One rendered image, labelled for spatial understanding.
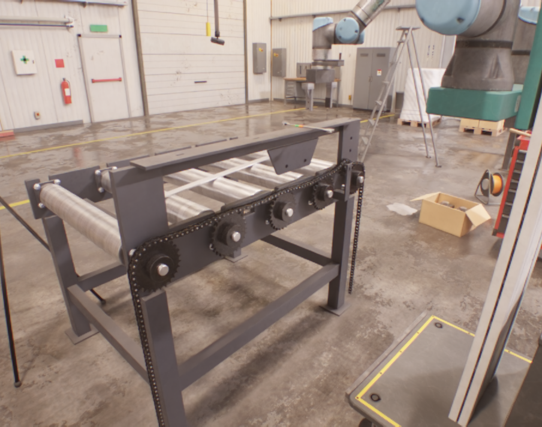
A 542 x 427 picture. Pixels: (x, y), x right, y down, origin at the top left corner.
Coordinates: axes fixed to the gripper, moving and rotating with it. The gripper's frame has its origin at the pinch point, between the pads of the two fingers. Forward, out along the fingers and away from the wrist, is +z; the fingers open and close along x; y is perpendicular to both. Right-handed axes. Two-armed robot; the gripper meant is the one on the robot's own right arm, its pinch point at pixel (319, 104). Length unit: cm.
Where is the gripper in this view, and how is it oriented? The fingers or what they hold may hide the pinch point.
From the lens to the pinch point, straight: 150.2
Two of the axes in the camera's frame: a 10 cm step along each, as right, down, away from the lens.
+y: -7.4, -2.6, 6.2
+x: -6.7, 2.9, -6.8
